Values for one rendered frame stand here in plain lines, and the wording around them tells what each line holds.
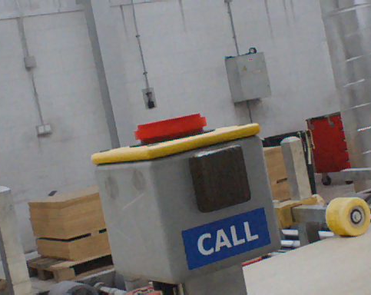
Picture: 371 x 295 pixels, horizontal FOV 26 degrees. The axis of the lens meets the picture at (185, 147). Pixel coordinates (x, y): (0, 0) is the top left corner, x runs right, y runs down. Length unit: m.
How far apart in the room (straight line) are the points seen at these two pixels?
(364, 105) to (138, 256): 4.45
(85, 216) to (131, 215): 6.37
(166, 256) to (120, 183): 0.05
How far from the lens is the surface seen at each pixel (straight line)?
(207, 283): 0.43
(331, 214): 1.70
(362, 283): 1.34
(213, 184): 0.40
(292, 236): 2.37
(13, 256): 1.54
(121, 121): 8.20
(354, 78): 4.86
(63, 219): 6.71
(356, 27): 4.84
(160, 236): 0.40
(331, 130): 9.11
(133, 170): 0.41
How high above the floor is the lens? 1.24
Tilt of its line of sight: 3 degrees down
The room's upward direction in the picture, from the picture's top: 11 degrees counter-clockwise
